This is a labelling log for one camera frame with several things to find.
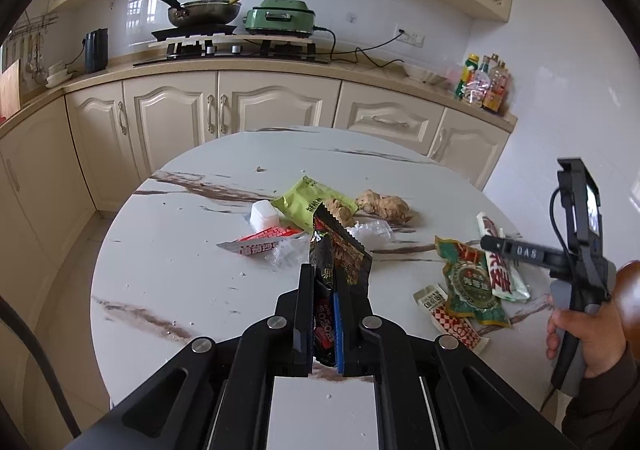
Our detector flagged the white red snack packet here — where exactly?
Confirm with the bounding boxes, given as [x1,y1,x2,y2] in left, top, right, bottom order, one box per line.
[476,212,530,303]

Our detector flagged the condiment bottles group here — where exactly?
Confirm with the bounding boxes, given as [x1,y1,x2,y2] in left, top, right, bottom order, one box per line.
[454,54,510,114]

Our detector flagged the large ginger root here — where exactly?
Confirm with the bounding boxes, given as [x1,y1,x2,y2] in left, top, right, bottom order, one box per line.
[355,189,412,224]

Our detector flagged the black power cable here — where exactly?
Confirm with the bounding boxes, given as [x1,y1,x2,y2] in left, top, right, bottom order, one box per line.
[313,26,407,69]

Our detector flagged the wall power socket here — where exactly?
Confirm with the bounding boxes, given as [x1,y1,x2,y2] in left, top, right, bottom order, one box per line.
[395,26,425,48]

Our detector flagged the red white sauce packet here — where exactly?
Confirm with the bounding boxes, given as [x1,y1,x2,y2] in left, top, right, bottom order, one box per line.
[217,226,303,256]

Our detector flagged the hanging utensil rack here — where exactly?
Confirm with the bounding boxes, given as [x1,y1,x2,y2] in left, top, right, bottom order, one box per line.
[1,12,58,84]

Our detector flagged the black wok with lid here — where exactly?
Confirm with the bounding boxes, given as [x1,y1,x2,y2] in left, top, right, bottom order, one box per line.
[159,0,242,28]

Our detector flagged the yellow-green snack bag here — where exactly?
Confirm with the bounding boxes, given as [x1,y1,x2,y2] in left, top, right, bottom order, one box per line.
[271,176,358,233]

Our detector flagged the cream lower kitchen cabinets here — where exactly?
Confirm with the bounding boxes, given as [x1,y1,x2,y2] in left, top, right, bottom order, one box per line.
[1,70,514,401]

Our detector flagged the small ginger piece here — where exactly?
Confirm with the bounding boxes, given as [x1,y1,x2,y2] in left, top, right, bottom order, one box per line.
[323,198,356,227]

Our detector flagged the red checkered white packet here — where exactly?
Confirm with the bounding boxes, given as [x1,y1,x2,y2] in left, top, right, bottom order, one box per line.
[413,285,489,355]

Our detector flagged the person's right hand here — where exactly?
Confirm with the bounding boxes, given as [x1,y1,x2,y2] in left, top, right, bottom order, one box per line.
[546,301,627,378]

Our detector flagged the clear plastic wrap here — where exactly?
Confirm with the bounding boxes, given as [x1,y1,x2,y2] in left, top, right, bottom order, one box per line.
[347,219,394,251]

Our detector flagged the green gold food pouch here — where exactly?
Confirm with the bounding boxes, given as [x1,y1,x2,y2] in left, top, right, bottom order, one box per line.
[435,237,511,328]

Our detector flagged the white plastic cup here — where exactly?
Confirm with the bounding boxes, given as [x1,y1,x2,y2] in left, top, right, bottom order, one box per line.
[250,200,280,233]

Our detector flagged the black electric kettle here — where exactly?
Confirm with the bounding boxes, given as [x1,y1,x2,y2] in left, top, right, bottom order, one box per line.
[84,28,108,73]

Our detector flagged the black gas stove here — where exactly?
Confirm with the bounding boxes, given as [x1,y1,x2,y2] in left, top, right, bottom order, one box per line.
[134,32,330,66]

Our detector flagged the green electric cooker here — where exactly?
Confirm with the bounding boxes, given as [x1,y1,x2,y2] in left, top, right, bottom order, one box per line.
[243,0,316,38]

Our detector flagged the stacked white bowls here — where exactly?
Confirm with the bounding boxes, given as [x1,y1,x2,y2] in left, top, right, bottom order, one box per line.
[46,62,72,88]

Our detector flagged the white marble round table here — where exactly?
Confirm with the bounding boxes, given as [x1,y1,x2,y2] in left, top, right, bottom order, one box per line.
[74,126,567,449]

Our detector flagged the black snack wrapper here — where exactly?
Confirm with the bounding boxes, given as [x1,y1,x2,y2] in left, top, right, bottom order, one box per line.
[309,204,372,370]

